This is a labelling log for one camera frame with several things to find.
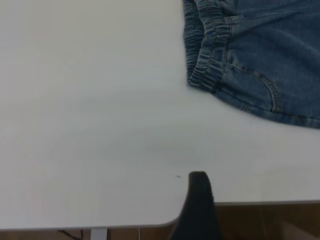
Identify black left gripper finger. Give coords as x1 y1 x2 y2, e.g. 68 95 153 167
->
167 171 224 240

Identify blue denim kids jeans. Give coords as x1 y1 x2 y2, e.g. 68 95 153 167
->
182 0 320 130

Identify white metal table leg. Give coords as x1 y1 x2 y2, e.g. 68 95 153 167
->
90 227 109 240

